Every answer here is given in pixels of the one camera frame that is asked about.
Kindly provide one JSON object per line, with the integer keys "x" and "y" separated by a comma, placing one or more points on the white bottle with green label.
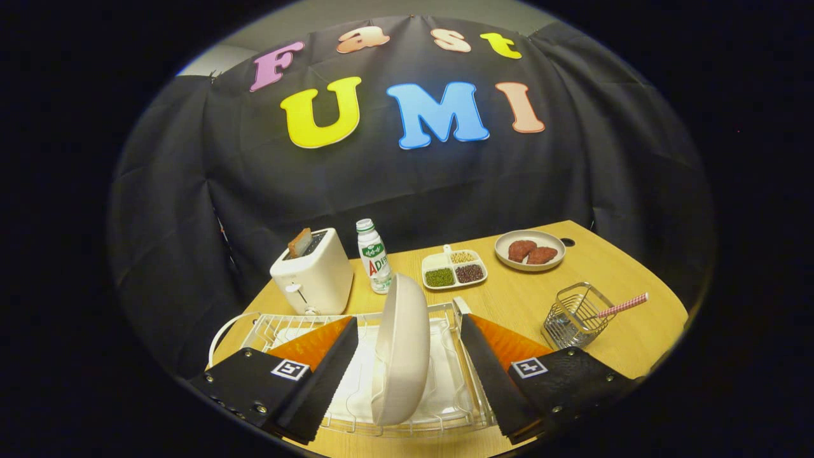
{"x": 375, "y": 257}

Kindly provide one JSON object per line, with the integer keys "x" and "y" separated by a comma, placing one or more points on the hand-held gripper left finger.
{"x": 324, "y": 381}

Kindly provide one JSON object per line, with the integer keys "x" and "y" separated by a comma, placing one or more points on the white toaster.
{"x": 318, "y": 280}

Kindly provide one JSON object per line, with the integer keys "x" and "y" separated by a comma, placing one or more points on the white divided dish with beans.
{"x": 435, "y": 261}

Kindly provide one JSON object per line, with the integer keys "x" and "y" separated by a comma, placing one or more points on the beige plate with meat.
{"x": 531, "y": 268}

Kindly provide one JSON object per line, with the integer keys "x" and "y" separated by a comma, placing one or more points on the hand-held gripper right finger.
{"x": 496, "y": 381}

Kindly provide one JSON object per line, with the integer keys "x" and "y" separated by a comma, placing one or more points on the black backdrop cloth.
{"x": 191, "y": 222}

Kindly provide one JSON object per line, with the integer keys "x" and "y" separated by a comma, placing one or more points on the brown bread slice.
{"x": 299, "y": 243}

